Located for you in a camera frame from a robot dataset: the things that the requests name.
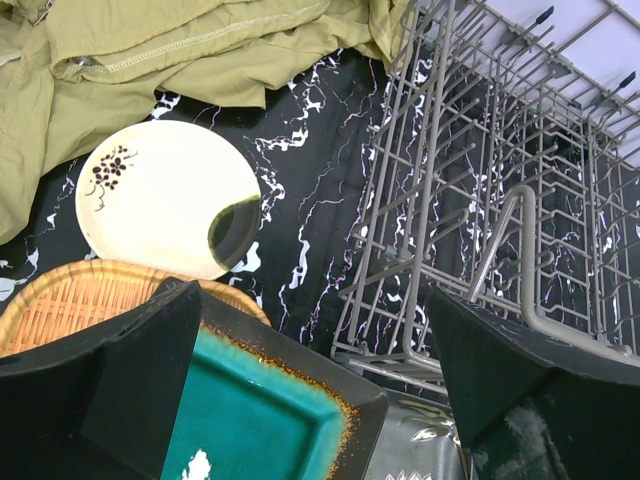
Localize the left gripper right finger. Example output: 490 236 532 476
427 288 639 479

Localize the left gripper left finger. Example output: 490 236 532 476
1 282 202 479

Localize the teal square ceramic dish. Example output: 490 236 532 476
161 294 389 479

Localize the woven bamboo basket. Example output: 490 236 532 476
0 258 272 358

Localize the cream round floral plate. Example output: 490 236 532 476
75 120 262 280

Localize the olive green cloth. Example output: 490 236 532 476
1 0 408 241

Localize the grey wire dish rack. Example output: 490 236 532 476
330 1 639 393

